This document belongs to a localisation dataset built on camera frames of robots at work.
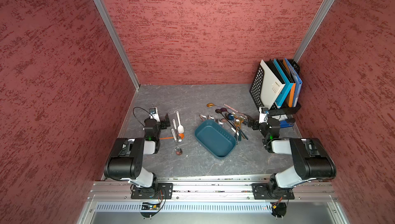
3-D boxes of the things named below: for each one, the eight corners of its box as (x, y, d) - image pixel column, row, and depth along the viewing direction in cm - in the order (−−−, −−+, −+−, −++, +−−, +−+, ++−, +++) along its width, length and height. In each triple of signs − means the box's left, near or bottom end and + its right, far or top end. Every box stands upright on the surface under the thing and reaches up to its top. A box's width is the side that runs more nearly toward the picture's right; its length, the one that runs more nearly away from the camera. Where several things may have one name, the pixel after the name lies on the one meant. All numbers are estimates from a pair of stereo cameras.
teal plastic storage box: (189, 137, 95) (188, 133, 91) (207, 118, 104) (208, 114, 100) (221, 164, 85) (222, 161, 80) (238, 141, 93) (240, 137, 89)
